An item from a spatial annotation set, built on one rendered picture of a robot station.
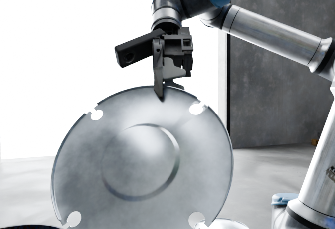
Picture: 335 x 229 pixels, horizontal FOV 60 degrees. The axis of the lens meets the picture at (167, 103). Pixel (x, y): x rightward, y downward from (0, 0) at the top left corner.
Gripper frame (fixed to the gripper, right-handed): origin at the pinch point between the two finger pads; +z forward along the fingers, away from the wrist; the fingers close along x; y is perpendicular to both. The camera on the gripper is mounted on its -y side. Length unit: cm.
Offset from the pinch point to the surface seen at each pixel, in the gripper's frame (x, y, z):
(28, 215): 193, -106, -59
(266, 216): 190, 84, -55
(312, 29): 292, 317, -489
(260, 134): 408, 191, -303
